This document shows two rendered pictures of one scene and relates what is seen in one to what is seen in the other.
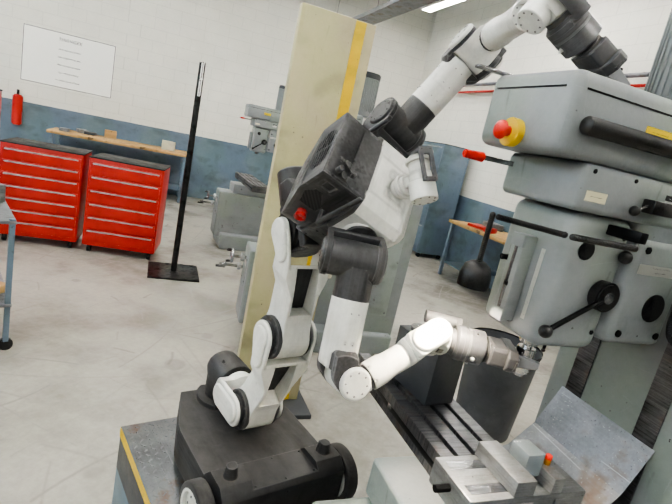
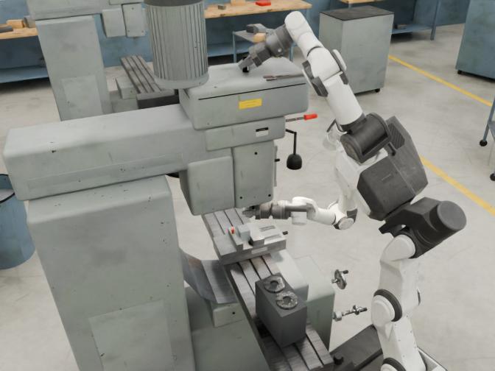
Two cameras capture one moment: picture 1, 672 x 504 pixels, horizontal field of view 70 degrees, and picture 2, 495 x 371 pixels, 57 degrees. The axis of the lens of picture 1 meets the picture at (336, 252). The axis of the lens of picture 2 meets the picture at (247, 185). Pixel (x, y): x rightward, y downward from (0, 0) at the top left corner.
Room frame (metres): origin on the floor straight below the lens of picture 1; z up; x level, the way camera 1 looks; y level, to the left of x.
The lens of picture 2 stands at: (2.87, -0.42, 2.47)
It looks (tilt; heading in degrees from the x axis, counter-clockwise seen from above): 33 degrees down; 184
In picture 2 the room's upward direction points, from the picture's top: 2 degrees counter-clockwise
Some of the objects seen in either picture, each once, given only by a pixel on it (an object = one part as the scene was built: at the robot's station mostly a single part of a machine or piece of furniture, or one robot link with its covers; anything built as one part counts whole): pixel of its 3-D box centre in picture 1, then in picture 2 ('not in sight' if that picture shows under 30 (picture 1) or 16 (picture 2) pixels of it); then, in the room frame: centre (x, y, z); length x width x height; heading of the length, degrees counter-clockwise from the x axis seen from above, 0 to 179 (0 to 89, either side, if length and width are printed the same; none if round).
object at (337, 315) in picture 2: not in sight; (349, 311); (1.08, 0.02, 0.49); 0.22 x 0.06 x 0.06; 112
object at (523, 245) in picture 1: (513, 276); (271, 165); (1.11, -0.42, 1.45); 0.04 x 0.04 x 0.21; 22
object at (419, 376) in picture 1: (425, 361); (280, 308); (1.54, -0.38, 1.01); 0.22 x 0.12 x 0.20; 30
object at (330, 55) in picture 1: (297, 225); not in sight; (2.73, 0.25, 1.15); 0.52 x 0.40 x 2.30; 112
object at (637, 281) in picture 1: (609, 279); (204, 173); (1.22, -0.71, 1.47); 0.24 x 0.19 x 0.26; 22
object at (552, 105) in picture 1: (602, 131); (242, 90); (1.16, -0.54, 1.81); 0.47 x 0.26 x 0.16; 112
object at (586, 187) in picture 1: (592, 190); (237, 122); (1.17, -0.56, 1.68); 0.34 x 0.24 x 0.10; 112
